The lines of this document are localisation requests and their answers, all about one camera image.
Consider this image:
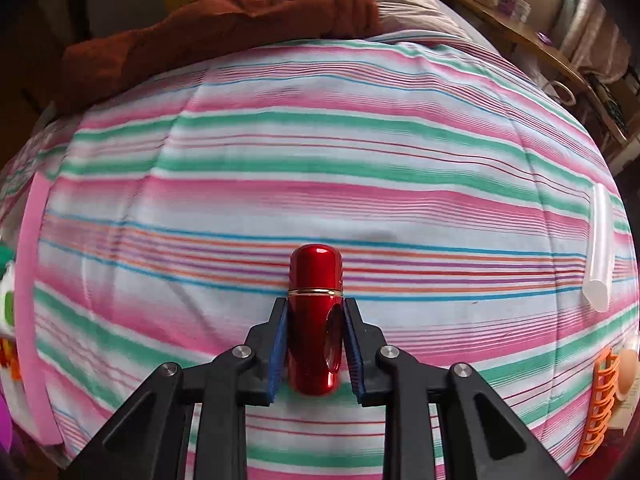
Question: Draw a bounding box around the white cable loop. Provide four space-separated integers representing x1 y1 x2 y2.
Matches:
545 80 576 106

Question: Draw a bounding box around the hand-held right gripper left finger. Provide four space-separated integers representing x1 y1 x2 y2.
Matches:
65 297 288 480

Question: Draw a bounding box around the green and white round device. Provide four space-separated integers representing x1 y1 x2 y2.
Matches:
0 265 18 336

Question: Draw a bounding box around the white translucent tube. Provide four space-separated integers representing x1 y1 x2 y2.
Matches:
582 183 614 312

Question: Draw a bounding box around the pink cardboard tray box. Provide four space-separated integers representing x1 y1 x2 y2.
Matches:
0 172 63 446

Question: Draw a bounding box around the beige curtain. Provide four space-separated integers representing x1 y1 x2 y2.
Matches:
550 0 633 83

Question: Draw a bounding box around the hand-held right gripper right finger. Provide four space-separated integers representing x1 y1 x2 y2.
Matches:
344 297 571 480

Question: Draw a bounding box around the beige egg toy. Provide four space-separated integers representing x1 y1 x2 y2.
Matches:
617 350 640 401

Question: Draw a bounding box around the beige pillow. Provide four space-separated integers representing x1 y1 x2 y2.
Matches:
370 0 501 56

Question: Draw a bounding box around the brown quilted comforter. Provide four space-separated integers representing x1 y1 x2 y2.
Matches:
55 0 401 113

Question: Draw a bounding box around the wooden bedside shelf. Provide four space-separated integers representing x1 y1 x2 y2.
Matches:
435 0 631 146

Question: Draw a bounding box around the orange plastic rack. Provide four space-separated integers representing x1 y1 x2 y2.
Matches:
575 347 613 461

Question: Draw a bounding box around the red lipstick tube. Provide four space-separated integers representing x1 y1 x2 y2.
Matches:
287 244 346 397

